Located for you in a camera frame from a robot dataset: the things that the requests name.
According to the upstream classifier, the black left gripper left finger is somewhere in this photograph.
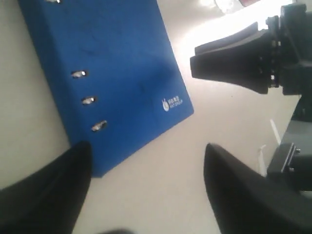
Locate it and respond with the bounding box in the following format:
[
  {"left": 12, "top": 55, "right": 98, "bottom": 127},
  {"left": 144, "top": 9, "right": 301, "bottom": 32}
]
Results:
[{"left": 0, "top": 141, "right": 93, "bottom": 234}]

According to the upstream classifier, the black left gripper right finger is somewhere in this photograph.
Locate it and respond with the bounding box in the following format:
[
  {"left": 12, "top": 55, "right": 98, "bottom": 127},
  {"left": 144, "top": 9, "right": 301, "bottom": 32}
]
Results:
[{"left": 203, "top": 143, "right": 312, "bottom": 234}]

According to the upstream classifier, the blue ring binder notebook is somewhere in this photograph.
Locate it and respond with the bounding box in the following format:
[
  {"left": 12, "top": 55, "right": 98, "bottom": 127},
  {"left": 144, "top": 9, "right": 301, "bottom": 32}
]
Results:
[{"left": 19, "top": 0, "right": 194, "bottom": 177}]

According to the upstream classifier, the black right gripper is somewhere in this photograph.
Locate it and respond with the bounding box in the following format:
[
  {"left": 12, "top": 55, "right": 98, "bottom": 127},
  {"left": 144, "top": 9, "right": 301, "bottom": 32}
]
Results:
[{"left": 190, "top": 3, "right": 312, "bottom": 122}]

